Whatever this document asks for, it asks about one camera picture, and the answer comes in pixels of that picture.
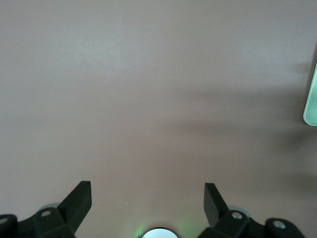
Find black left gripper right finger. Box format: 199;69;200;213
198;182;306;238

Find light green rectangular tray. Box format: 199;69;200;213
303;61;317;127

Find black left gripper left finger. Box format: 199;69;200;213
0;180;93;238

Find brown table mat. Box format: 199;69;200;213
0;0;317;238

